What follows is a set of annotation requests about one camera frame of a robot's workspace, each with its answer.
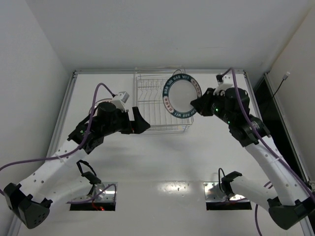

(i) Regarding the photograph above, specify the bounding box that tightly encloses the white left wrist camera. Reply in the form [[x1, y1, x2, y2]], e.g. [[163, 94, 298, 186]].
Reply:
[[111, 91, 129, 110]]

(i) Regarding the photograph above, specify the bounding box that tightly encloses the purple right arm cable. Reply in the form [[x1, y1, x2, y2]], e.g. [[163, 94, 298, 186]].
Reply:
[[219, 67, 315, 236]]

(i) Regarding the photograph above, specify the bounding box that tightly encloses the black cable white plug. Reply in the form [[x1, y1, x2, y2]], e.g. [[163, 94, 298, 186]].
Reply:
[[272, 72, 290, 99]]

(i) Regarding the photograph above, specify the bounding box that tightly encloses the white plate orange sunburst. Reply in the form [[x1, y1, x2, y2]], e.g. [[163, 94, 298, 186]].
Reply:
[[93, 98, 112, 110]]

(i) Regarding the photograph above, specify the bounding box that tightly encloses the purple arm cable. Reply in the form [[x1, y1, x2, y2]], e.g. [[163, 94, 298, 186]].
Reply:
[[219, 67, 315, 236], [0, 83, 119, 205]]

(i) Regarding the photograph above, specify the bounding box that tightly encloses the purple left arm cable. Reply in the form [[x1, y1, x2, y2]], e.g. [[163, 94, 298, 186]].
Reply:
[[0, 83, 119, 205]]

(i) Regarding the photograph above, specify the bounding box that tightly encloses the metal base plate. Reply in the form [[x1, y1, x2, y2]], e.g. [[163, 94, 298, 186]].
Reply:
[[68, 182, 118, 204], [203, 182, 250, 204]]

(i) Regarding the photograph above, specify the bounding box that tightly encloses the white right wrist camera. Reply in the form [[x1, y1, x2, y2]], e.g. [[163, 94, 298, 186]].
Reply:
[[214, 74, 233, 95]]

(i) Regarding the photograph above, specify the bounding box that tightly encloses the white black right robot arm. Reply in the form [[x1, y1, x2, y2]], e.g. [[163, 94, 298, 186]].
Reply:
[[191, 88, 315, 230]]

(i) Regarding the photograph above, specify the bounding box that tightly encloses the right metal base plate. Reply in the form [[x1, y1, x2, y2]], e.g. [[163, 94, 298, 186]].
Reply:
[[203, 182, 250, 204]]

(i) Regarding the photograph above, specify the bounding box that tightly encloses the white plate thin green rim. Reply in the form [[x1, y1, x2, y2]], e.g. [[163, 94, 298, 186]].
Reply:
[[173, 69, 184, 76]]

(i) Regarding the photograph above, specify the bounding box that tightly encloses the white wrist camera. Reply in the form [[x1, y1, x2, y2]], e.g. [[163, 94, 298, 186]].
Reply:
[[111, 91, 129, 110], [214, 74, 233, 95]]

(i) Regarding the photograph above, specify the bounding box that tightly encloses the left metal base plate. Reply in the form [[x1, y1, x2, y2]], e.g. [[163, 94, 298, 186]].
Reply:
[[68, 182, 118, 204]]

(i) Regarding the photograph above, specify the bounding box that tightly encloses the white plate wide green band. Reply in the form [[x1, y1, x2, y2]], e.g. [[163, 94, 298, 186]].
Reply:
[[162, 73, 202, 119]]

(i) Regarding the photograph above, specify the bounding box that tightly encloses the metal wire dish rack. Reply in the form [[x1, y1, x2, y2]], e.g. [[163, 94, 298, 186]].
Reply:
[[133, 66, 193, 134]]

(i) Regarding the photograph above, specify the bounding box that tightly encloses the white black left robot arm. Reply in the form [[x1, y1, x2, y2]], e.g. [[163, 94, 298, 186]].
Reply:
[[2, 101, 151, 229]]

